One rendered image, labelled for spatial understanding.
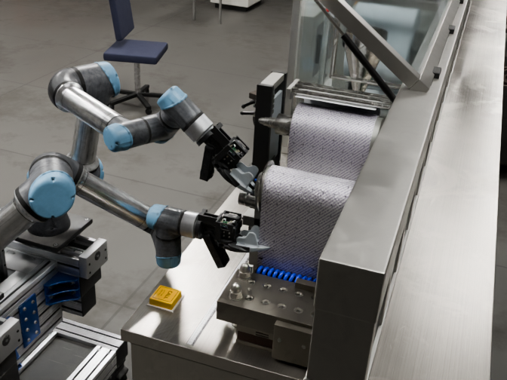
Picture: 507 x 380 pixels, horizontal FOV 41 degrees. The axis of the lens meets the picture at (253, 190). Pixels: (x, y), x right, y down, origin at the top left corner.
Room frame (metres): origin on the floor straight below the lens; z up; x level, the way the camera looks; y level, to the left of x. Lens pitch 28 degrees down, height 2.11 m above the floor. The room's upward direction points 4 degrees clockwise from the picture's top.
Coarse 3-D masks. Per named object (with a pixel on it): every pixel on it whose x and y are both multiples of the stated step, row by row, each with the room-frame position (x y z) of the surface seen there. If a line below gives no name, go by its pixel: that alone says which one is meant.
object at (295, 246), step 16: (272, 224) 1.56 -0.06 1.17; (288, 224) 1.55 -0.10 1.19; (304, 224) 1.54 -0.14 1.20; (320, 224) 1.52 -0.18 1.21; (272, 240) 1.56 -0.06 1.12; (288, 240) 1.55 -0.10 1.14; (304, 240) 1.53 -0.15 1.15; (320, 240) 1.52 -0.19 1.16; (272, 256) 1.56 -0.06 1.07; (288, 256) 1.55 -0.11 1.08; (304, 256) 1.53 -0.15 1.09; (304, 272) 1.53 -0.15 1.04
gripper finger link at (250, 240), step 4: (252, 232) 1.56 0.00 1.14; (248, 236) 1.56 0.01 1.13; (252, 236) 1.56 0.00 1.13; (256, 236) 1.56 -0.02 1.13; (236, 240) 1.57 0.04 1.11; (240, 240) 1.57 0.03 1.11; (244, 240) 1.56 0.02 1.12; (248, 240) 1.56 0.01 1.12; (252, 240) 1.56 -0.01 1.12; (256, 240) 1.56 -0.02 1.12; (236, 244) 1.56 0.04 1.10; (240, 244) 1.56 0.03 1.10; (244, 244) 1.56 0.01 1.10; (248, 244) 1.56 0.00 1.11; (252, 244) 1.56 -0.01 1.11; (256, 244) 1.56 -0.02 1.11; (252, 248) 1.55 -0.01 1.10; (256, 248) 1.55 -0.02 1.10; (260, 248) 1.55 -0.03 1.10; (264, 248) 1.55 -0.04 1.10; (268, 248) 1.56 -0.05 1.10
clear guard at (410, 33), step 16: (352, 0) 1.50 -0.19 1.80; (368, 0) 1.58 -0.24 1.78; (384, 0) 1.67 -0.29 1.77; (400, 0) 1.77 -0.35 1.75; (416, 0) 1.90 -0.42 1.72; (432, 0) 2.03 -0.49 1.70; (448, 0) 2.18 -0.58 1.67; (368, 16) 1.49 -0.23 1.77; (384, 16) 1.57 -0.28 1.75; (400, 16) 1.66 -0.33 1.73; (416, 16) 1.76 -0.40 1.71; (432, 16) 1.88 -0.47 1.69; (384, 32) 1.47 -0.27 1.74; (400, 32) 1.55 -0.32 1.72; (416, 32) 1.64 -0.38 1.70; (432, 32) 1.74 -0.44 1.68; (400, 48) 1.45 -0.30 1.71; (416, 48) 1.54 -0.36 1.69; (416, 64) 1.44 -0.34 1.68
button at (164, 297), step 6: (162, 288) 1.58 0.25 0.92; (168, 288) 1.58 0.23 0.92; (156, 294) 1.55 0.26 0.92; (162, 294) 1.55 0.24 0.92; (168, 294) 1.55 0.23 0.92; (174, 294) 1.55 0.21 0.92; (180, 294) 1.57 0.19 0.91; (150, 300) 1.53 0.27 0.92; (156, 300) 1.52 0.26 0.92; (162, 300) 1.52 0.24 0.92; (168, 300) 1.52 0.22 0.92; (174, 300) 1.53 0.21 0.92; (162, 306) 1.52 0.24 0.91; (168, 306) 1.51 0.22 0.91
